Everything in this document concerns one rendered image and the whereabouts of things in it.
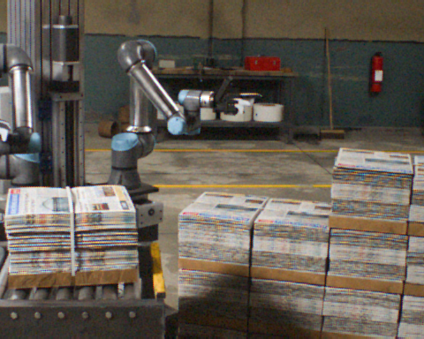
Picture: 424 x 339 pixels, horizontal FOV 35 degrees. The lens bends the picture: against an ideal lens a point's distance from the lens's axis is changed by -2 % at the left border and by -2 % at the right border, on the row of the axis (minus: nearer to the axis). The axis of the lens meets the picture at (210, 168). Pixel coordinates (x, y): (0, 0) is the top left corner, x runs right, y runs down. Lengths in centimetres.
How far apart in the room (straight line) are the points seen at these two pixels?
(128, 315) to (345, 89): 793
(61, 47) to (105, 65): 623
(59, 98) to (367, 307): 149
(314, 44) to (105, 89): 287
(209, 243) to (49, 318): 91
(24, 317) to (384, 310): 134
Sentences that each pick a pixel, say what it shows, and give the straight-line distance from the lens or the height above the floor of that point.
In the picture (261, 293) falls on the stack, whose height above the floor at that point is 54.
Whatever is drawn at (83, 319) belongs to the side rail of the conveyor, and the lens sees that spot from 193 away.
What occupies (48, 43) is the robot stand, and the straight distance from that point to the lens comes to 295.
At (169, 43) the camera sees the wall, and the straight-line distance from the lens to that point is 911.
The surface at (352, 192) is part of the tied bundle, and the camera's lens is 251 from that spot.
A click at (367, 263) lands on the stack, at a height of 71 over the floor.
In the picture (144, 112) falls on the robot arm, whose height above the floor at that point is 114.
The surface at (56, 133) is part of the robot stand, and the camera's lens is 293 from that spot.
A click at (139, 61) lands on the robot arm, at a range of 296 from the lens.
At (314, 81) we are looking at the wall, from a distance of 948.
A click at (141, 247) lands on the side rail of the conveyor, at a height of 79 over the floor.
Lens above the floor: 159
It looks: 13 degrees down
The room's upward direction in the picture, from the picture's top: 2 degrees clockwise
